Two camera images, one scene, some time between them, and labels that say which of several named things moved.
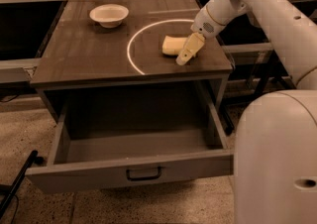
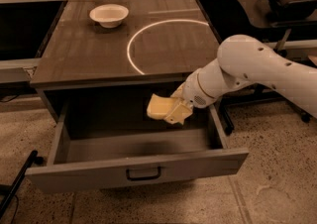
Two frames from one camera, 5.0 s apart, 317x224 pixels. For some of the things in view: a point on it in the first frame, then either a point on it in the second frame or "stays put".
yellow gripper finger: x=192 y=47 -> x=178 y=114
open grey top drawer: x=114 y=145 stays put
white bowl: x=109 y=15 stays put
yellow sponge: x=172 y=45 -> x=159 y=108
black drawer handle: x=143 y=177 stays put
